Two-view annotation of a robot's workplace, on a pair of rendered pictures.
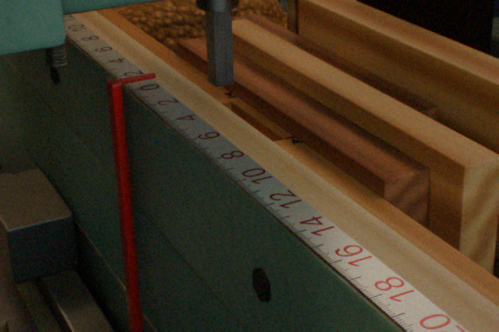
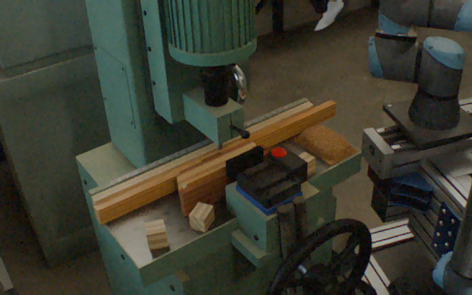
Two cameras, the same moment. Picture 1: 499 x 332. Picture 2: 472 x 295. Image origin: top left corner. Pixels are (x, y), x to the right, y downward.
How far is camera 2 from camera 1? 1.19 m
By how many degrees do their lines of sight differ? 71
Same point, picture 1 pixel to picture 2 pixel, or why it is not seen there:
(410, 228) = (169, 176)
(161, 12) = (306, 135)
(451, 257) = (161, 180)
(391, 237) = (157, 171)
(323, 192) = (171, 165)
